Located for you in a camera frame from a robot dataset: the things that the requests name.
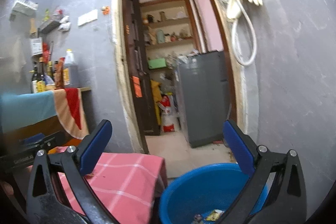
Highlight blue brown striped cloth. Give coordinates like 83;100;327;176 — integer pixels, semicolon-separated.
1;88;89;140

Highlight white wall basket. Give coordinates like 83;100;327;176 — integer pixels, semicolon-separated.
12;0;38;16

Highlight white hose loop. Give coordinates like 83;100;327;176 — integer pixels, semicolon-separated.
231;0;257;67

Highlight dark sauce bottle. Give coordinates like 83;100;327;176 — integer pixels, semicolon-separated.
30;58;46;94

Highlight green storage box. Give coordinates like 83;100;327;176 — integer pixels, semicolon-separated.
147;58;167;70

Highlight wooden pantry shelves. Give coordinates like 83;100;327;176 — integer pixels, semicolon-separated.
140;0;201;60

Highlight white wall switch plate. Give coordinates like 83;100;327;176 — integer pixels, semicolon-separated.
77;9;98;27

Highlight dark wooden door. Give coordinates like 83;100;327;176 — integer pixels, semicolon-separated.
123;0;159;136

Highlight grey refrigerator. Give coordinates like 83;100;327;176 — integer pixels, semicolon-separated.
174;51;231;148

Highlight large oil jug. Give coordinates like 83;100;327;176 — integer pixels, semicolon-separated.
63;49;80;88

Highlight blue plastic bucket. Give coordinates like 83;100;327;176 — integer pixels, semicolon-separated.
159;163;268;223

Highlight white red rice sack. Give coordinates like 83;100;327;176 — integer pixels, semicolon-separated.
157;95;175;133

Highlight trash in bucket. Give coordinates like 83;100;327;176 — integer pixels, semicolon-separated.
192;209;224;224

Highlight pink checked tablecloth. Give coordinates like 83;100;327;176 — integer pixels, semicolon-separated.
47;146;168;224

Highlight hanging beige towel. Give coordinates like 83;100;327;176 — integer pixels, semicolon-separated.
10;37;26;83

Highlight wall spice shelf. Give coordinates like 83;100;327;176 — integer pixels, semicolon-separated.
38;8;70;34

